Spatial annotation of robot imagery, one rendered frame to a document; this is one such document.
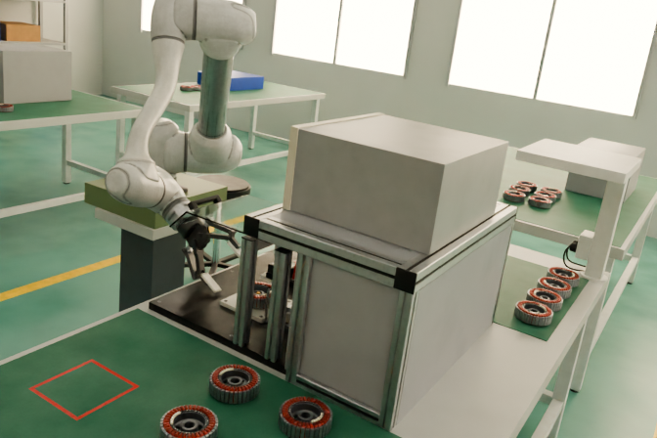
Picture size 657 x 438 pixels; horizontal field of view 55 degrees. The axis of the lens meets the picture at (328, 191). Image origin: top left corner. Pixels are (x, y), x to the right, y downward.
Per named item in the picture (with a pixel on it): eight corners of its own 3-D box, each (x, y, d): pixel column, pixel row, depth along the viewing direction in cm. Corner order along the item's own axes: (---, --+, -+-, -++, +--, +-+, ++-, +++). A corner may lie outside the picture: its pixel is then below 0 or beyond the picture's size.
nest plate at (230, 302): (219, 304, 177) (219, 300, 177) (253, 288, 189) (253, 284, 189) (261, 323, 170) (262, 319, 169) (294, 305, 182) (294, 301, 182)
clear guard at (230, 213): (168, 227, 164) (169, 205, 162) (231, 208, 184) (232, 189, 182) (268, 265, 148) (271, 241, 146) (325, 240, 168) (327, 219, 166)
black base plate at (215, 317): (148, 308, 175) (149, 301, 174) (286, 249, 227) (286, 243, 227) (285, 375, 151) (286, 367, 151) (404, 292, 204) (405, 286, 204)
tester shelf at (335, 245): (242, 233, 148) (243, 214, 147) (380, 184, 204) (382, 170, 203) (413, 294, 126) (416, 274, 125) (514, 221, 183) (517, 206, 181)
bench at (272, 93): (109, 172, 549) (110, 85, 528) (249, 147, 706) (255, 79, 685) (184, 198, 505) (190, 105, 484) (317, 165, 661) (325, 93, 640)
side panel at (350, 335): (284, 380, 149) (298, 253, 140) (291, 375, 152) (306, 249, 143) (389, 432, 135) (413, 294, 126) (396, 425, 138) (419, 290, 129)
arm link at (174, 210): (173, 197, 183) (185, 212, 181) (194, 197, 191) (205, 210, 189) (156, 220, 186) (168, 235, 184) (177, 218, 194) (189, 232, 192)
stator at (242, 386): (269, 392, 144) (271, 377, 143) (232, 412, 135) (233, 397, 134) (236, 371, 150) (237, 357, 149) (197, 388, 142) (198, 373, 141)
